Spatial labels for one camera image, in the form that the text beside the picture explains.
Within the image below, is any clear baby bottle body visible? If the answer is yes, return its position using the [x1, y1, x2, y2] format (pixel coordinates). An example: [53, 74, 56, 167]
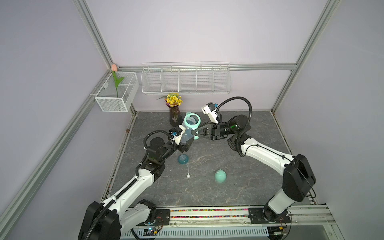
[181, 117, 199, 144]

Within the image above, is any mint bottle handle ring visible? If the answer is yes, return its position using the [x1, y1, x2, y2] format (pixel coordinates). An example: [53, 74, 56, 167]
[182, 111, 202, 141]

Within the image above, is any teal bottle collar with nipple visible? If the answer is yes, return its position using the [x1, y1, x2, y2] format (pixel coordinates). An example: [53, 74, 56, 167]
[178, 154, 189, 165]

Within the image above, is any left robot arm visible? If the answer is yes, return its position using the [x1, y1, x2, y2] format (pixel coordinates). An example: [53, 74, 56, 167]
[78, 126, 198, 240]

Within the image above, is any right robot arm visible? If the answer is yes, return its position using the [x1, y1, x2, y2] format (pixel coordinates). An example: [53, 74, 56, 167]
[192, 115, 316, 223]

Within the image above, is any dark glass vase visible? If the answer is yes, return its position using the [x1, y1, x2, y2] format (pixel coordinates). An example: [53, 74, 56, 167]
[169, 106, 184, 127]

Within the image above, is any yellow flower bouquet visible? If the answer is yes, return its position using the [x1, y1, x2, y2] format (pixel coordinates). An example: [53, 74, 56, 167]
[158, 93, 183, 107]

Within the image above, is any mint bottle cap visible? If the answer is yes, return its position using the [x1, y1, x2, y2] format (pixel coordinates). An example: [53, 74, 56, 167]
[215, 169, 227, 184]

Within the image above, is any artificial pink tulip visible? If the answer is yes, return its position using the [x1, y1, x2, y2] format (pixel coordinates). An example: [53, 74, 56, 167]
[111, 64, 125, 98]

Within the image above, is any green circuit board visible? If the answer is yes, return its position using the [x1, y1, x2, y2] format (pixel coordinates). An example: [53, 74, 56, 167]
[143, 228, 158, 237]

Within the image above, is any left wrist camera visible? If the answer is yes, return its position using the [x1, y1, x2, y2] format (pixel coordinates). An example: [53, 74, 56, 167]
[169, 125, 186, 146]

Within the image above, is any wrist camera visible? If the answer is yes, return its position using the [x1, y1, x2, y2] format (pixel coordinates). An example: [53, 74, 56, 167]
[201, 103, 221, 124]
[169, 125, 186, 146]

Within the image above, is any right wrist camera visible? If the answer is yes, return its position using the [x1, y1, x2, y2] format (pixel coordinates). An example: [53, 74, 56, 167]
[201, 103, 221, 124]

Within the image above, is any white wire wall shelf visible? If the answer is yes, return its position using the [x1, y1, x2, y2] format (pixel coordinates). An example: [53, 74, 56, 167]
[141, 62, 232, 95]

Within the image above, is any white mesh wall basket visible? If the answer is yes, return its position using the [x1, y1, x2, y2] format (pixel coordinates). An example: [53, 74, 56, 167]
[95, 71, 139, 113]

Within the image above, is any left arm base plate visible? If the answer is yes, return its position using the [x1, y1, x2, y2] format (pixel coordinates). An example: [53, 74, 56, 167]
[139, 209, 171, 227]

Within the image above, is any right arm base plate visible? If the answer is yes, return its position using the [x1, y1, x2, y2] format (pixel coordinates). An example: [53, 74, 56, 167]
[248, 207, 292, 224]

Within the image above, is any white ventilated cable duct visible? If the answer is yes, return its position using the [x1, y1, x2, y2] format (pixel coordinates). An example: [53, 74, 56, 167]
[135, 227, 270, 240]

